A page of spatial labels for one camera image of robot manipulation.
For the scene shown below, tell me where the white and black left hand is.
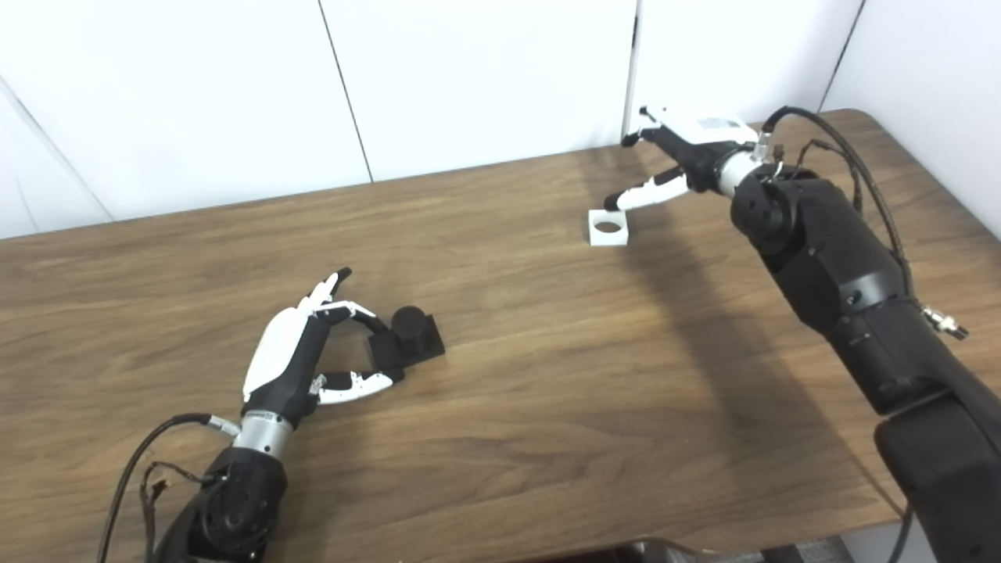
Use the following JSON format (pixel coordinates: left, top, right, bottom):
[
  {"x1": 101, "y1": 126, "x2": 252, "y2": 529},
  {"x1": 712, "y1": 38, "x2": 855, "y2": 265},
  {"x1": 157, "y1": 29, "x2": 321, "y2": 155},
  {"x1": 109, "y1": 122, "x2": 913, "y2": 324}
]
[{"x1": 242, "y1": 267, "x2": 407, "y2": 427}]

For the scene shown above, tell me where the white and black right hand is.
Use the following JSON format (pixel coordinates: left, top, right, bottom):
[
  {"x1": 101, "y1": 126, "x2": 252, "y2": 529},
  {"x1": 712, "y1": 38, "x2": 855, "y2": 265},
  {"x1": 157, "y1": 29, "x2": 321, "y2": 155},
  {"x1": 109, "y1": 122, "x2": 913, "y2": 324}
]
[{"x1": 603, "y1": 106, "x2": 761, "y2": 213}]

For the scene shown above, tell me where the black peg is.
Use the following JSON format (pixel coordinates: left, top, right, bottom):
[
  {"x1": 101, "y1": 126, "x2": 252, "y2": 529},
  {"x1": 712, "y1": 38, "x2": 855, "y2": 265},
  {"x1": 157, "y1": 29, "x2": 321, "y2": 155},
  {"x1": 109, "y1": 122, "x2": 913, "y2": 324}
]
[{"x1": 365, "y1": 305, "x2": 447, "y2": 372}]

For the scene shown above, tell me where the white square piece with hole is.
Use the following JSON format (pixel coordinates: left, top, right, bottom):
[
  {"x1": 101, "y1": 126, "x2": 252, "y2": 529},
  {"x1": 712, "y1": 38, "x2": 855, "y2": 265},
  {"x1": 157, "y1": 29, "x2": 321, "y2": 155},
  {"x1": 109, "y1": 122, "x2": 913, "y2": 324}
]
[{"x1": 587, "y1": 210, "x2": 631, "y2": 248}]

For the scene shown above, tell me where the thin braided wire, yellow plug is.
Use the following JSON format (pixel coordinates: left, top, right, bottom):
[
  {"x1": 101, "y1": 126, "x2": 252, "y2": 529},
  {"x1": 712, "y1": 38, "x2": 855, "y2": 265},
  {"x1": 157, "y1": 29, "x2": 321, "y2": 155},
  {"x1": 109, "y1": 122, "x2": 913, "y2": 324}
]
[{"x1": 798, "y1": 139, "x2": 865, "y2": 216}]

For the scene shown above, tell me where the thick black right wrist cable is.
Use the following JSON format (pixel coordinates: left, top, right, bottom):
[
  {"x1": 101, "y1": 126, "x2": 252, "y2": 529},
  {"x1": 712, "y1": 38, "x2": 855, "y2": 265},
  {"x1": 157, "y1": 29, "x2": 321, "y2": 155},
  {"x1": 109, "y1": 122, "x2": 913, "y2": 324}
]
[{"x1": 762, "y1": 106, "x2": 916, "y2": 563}]

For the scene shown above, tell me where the thick black wrist cable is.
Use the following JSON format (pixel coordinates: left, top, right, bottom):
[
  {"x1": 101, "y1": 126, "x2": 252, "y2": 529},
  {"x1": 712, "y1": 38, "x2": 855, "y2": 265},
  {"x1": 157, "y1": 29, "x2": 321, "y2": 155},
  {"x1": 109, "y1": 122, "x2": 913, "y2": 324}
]
[
  {"x1": 762, "y1": 106, "x2": 916, "y2": 563},
  {"x1": 98, "y1": 413, "x2": 239, "y2": 563}
]

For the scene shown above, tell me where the thick black left wrist cable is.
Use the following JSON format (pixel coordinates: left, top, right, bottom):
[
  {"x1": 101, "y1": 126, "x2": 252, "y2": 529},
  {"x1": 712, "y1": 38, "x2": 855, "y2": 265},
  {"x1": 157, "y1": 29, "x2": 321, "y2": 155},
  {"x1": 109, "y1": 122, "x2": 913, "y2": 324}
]
[{"x1": 98, "y1": 413, "x2": 239, "y2": 563}]

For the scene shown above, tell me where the thin braided left arm wire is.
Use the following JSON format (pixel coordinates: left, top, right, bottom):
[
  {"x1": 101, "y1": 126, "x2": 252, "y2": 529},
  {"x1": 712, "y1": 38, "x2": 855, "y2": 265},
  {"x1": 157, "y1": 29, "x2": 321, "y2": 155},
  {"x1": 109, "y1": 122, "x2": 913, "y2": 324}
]
[{"x1": 139, "y1": 461, "x2": 212, "y2": 563}]

